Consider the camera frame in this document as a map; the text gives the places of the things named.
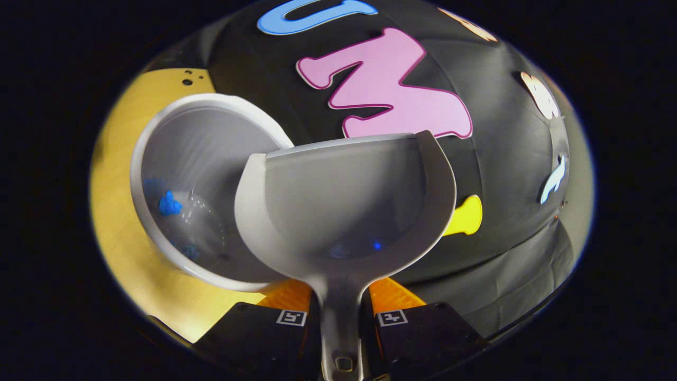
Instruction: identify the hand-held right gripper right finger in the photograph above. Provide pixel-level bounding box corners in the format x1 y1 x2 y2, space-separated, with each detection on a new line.
365 277 490 381

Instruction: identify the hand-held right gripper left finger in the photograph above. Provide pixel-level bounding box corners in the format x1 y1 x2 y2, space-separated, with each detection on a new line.
196 279 324 381

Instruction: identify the grey plastic dustpan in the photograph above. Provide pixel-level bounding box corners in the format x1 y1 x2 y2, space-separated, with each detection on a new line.
234 130 458 381

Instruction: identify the white ribbed garbage bin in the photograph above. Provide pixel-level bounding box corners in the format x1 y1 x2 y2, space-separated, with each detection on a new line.
130 93 295 293

